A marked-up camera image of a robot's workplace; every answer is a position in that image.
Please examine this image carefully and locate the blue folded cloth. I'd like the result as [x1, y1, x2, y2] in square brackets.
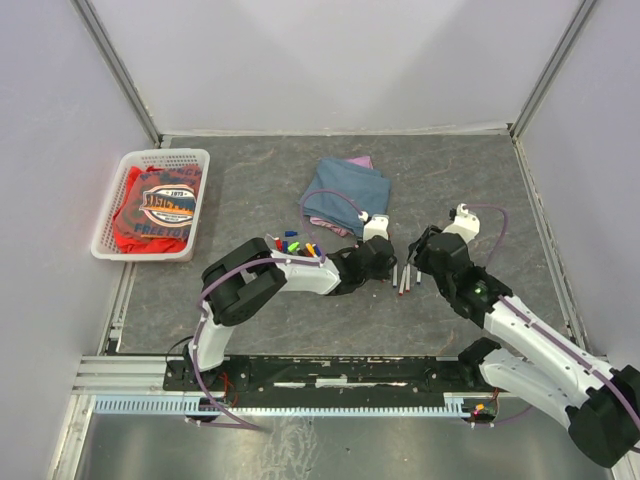
[299, 157, 391, 236]

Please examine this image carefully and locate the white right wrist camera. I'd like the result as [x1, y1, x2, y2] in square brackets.
[443, 203, 480, 244]

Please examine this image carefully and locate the red printed t-shirt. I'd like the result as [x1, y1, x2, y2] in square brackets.
[112, 164, 202, 254]

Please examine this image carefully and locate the yellow cap marker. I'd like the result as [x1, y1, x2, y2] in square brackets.
[305, 243, 318, 257]

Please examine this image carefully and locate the pink folded cloth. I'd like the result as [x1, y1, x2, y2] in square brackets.
[303, 156, 377, 237]

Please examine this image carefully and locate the red cap marker left group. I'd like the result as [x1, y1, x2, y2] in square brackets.
[297, 248, 314, 258]

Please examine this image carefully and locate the white slotted cable duct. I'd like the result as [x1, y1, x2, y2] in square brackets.
[94, 387, 492, 417]

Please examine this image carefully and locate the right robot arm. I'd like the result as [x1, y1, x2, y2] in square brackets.
[408, 226, 639, 468]

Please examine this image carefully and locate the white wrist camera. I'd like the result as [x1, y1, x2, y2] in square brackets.
[443, 203, 480, 244]
[358, 211, 389, 242]

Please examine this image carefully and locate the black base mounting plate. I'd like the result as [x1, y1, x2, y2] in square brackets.
[163, 355, 494, 406]

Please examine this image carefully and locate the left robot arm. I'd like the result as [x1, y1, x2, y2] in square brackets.
[185, 235, 397, 390]

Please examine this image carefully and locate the white plastic basket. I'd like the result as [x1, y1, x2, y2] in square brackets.
[91, 148, 210, 262]

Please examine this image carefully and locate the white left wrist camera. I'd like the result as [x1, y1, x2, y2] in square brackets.
[358, 211, 389, 242]

